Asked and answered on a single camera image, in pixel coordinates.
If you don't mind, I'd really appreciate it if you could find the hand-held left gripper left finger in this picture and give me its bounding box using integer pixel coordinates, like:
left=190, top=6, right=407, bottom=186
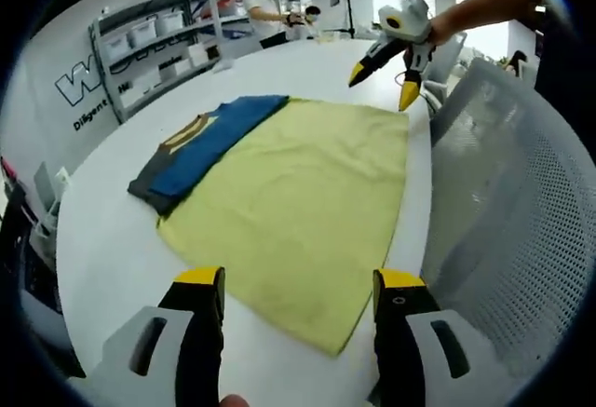
left=90, top=265, right=228, bottom=407

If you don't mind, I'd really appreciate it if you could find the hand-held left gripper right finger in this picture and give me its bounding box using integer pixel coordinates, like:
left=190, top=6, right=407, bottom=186
left=371, top=267, right=505, bottom=407

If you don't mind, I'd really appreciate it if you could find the yellow blue grey garment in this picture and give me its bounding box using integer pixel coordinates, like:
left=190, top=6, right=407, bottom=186
left=127, top=94, right=412, bottom=359

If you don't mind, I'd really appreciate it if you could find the person's left hand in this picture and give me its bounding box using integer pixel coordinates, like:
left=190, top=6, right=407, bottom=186
left=217, top=393, right=256, bottom=407

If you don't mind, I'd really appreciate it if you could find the grey mesh office chair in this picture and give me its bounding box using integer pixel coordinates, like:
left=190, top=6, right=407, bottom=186
left=425, top=31, right=470, bottom=102
left=420, top=57, right=591, bottom=383

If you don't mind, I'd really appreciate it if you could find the black monitor on tripod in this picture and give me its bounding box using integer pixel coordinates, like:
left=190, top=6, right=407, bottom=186
left=329, top=0, right=359, bottom=39

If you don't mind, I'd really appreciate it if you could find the white chair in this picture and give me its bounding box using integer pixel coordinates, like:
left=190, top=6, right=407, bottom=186
left=31, top=183, right=72, bottom=241

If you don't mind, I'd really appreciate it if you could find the grey laptop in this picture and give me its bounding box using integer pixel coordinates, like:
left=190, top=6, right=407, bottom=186
left=33, top=160, right=58, bottom=209

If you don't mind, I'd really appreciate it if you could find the grey metal shelf rack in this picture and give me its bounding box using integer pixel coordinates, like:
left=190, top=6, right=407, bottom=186
left=87, top=0, right=263, bottom=125

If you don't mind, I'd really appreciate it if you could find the set of white storage bins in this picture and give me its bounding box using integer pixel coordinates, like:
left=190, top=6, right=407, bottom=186
left=100, top=8, right=243, bottom=101

